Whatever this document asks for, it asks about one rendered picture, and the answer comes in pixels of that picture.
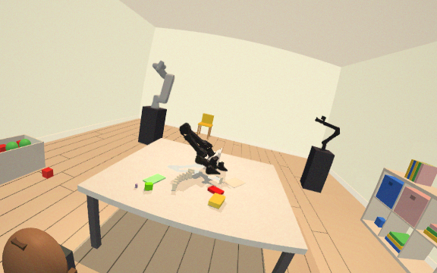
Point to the yellow rectangular block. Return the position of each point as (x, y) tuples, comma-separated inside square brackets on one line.
[(216, 200)]

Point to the red rectangular block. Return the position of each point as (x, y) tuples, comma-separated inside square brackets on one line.
[(214, 190)]

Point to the small green block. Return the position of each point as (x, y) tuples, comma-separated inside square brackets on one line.
[(148, 186)]

